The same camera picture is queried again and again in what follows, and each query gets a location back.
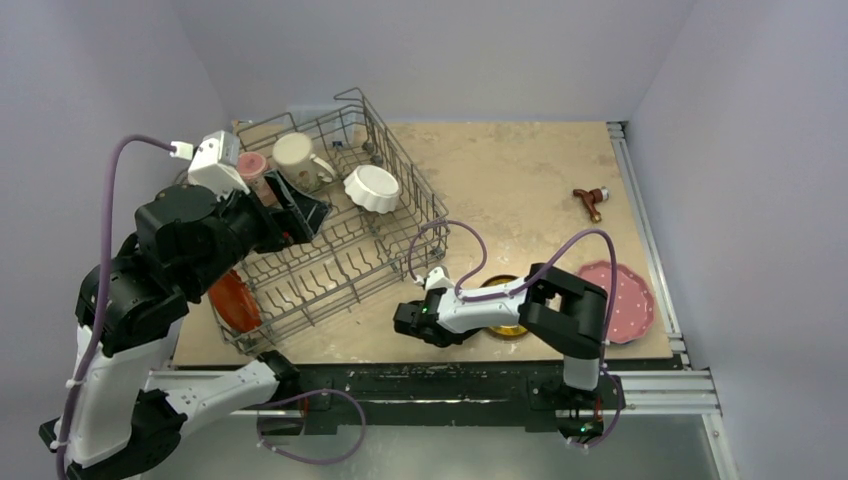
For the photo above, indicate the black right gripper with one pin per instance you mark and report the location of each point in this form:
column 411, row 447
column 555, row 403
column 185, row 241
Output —
column 408, row 318

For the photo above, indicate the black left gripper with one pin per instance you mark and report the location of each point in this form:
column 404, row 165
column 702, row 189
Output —
column 309, row 211

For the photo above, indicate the white floral mug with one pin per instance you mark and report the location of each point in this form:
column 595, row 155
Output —
column 294, row 156

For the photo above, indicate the white bowl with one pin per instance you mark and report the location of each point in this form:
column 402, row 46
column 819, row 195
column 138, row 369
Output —
column 373, row 188

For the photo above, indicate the pink patterned mug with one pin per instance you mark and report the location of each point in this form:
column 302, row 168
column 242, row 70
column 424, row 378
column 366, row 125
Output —
column 251, row 167

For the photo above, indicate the yellow plate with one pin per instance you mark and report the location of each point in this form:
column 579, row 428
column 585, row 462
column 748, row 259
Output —
column 509, row 333

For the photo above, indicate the red-orange plate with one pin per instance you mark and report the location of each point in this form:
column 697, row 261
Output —
column 234, row 302

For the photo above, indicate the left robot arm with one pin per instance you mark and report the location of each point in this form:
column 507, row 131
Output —
column 128, row 311

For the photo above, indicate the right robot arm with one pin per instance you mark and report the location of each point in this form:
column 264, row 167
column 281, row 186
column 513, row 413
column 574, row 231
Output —
column 566, row 312

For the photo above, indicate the clear plastic container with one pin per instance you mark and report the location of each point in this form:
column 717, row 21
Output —
column 330, row 125

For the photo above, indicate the small red-capped object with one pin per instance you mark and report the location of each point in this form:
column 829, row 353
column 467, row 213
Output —
column 590, row 199

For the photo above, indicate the pink polka dot plate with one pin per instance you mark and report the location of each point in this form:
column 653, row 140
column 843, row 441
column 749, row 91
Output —
column 634, row 302

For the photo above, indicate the grey wire dish rack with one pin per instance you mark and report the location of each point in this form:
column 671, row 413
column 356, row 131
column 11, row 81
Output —
column 357, row 255

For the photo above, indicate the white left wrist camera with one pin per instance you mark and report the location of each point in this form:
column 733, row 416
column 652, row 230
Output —
column 212, row 163

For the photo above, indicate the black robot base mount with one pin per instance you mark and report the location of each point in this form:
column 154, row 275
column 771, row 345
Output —
column 530, row 395

